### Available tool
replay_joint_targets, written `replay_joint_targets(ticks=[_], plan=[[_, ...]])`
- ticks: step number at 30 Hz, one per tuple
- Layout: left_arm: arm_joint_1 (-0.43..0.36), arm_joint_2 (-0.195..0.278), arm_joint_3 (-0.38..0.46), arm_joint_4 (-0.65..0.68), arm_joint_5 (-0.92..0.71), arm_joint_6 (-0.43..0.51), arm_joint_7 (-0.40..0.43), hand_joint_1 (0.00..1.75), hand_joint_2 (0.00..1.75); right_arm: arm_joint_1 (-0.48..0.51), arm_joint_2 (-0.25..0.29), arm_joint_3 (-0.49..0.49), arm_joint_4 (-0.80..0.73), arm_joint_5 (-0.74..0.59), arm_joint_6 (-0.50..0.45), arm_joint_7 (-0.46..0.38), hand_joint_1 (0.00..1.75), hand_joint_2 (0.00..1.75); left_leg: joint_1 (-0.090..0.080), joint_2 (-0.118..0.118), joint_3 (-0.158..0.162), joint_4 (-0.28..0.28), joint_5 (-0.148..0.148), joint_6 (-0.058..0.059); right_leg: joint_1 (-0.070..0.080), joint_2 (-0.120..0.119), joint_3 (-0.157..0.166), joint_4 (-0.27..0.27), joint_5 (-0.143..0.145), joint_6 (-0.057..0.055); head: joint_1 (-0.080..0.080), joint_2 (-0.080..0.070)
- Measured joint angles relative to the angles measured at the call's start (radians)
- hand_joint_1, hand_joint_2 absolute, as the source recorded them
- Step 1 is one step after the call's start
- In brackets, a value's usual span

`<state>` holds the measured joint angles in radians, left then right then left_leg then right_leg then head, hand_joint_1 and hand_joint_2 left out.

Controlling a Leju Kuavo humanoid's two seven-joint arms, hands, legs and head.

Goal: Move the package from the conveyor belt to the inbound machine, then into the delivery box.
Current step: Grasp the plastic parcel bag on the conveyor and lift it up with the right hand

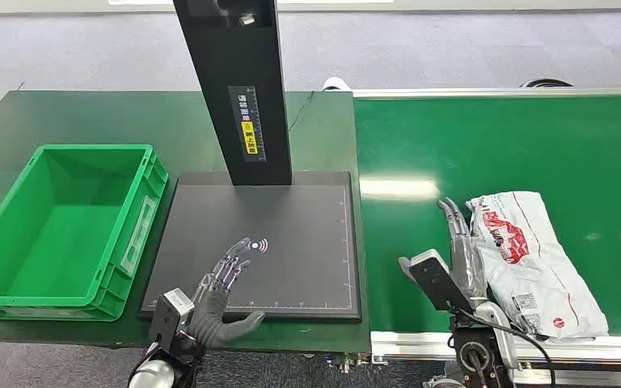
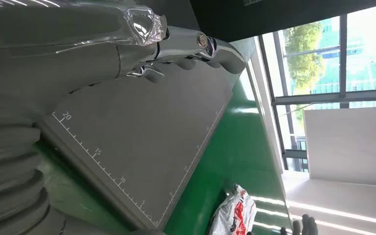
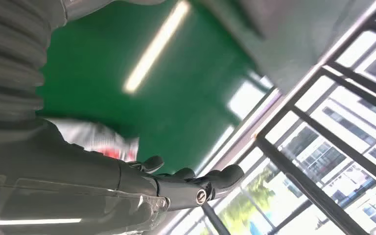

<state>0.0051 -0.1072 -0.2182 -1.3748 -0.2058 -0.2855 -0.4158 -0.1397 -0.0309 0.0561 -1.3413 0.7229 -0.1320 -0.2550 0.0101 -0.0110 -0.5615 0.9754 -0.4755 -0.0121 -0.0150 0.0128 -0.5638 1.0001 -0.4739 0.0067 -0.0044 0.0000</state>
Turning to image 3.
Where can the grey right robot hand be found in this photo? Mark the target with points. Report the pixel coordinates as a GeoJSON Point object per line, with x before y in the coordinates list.
{"type": "Point", "coordinates": [61, 181]}

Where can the green conveyor belt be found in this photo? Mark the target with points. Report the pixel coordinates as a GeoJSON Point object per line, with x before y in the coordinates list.
{"type": "Point", "coordinates": [181, 97]}

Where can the black window frame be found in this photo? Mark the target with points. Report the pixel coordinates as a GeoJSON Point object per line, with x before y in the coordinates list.
{"type": "Point", "coordinates": [308, 188]}

